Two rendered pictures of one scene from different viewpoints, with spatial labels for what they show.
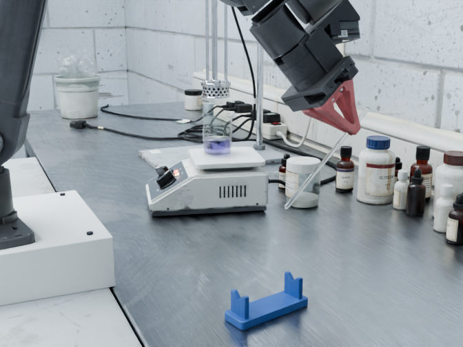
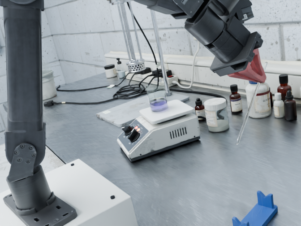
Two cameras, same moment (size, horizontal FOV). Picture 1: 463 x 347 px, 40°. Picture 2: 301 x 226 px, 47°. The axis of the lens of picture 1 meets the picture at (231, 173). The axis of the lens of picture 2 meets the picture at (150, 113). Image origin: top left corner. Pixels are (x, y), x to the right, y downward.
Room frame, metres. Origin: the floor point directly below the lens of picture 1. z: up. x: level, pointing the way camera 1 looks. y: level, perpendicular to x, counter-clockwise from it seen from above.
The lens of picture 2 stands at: (0.21, 0.13, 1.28)
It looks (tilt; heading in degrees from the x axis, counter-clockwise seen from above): 18 degrees down; 355
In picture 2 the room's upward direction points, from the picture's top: 12 degrees counter-clockwise
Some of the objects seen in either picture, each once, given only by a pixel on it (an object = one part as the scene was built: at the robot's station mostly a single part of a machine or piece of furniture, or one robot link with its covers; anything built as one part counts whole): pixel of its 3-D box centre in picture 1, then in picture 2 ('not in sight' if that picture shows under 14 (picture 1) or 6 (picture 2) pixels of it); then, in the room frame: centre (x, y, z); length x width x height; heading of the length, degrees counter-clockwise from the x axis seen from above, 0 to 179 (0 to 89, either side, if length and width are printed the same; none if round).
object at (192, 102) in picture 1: (193, 99); (110, 71); (2.13, 0.13, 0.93); 0.06 x 0.06 x 0.06
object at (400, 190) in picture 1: (402, 189); (278, 105); (1.05, -0.29, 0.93); 0.03 x 0.03 x 0.07
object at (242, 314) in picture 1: (267, 298); (254, 215); (0.66, -0.04, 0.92); 0.10 x 0.03 x 0.04; 127
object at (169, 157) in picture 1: (212, 155); (142, 106); (1.42, 0.04, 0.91); 0.30 x 0.20 x 0.01; 113
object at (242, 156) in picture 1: (225, 157); (165, 110); (1.08, 0.01, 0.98); 0.12 x 0.12 x 0.01; 10
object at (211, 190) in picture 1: (211, 182); (159, 128); (1.07, 0.04, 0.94); 0.22 x 0.13 x 0.08; 100
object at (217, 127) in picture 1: (218, 133); (158, 97); (1.09, 0.02, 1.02); 0.06 x 0.05 x 0.08; 114
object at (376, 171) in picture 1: (376, 169); (258, 95); (1.10, -0.26, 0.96); 0.06 x 0.06 x 0.11
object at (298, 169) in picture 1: (302, 182); (217, 115); (1.07, -0.12, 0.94); 0.06 x 0.06 x 0.08
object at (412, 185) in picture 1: (416, 191); (290, 104); (1.02, -0.31, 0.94); 0.03 x 0.03 x 0.08
